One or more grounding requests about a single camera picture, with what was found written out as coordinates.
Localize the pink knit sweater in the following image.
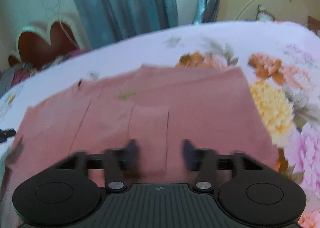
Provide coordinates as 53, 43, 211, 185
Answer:
1, 66, 278, 227

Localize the pile of clothes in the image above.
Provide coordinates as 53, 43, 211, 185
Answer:
1, 49, 87, 97

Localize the red heart-shaped headboard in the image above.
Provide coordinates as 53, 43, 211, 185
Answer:
8, 13, 91, 69

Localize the floral white bed sheet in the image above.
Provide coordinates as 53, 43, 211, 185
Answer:
1, 22, 319, 227

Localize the teal blue curtain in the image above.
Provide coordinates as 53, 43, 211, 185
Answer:
74, 0, 178, 49

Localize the patterned pillow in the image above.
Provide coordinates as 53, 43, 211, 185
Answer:
256, 5, 276, 22

